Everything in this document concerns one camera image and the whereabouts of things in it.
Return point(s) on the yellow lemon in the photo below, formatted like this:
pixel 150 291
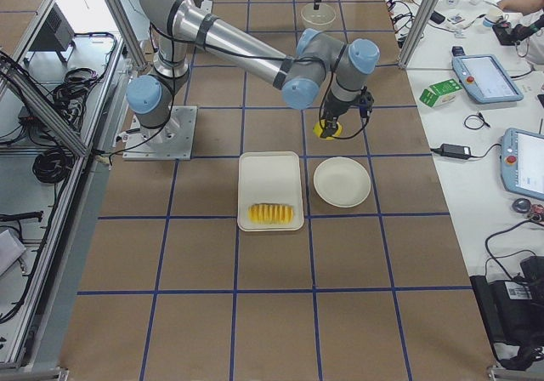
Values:
pixel 317 130

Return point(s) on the white ceramic bowl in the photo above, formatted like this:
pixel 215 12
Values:
pixel 320 19

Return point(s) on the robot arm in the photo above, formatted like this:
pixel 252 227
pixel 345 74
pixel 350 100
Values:
pixel 318 57

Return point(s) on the person forearm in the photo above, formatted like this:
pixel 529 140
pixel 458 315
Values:
pixel 521 6

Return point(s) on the cream round plate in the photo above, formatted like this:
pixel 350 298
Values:
pixel 342 182

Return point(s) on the cream rectangular tray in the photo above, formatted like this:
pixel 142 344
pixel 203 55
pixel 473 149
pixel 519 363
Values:
pixel 269 177

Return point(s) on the sliced yellow fruit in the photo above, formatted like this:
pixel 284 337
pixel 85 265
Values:
pixel 271 213

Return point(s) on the green white carton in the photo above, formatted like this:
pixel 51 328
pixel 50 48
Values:
pixel 440 93

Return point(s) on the black smartphone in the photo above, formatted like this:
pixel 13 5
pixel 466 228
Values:
pixel 437 18

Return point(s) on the black power adapter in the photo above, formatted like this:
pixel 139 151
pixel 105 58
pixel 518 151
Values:
pixel 455 151

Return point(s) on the upper blue teach pendant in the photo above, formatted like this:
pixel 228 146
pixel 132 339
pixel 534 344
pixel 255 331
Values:
pixel 485 79

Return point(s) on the blue teach pendant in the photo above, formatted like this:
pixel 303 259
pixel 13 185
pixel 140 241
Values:
pixel 522 162
pixel 485 79

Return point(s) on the paper cup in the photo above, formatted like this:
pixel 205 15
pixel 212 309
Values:
pixel 494 16

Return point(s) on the lower blue teach pendant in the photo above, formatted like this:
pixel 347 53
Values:
pixel 522 162

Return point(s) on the grey control box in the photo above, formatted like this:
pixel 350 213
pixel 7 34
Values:
pixel 55 35

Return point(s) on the aluminium frame post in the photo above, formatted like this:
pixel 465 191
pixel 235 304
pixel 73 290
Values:
pixel 422 16

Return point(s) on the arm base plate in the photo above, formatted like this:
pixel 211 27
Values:
pixel 173 142

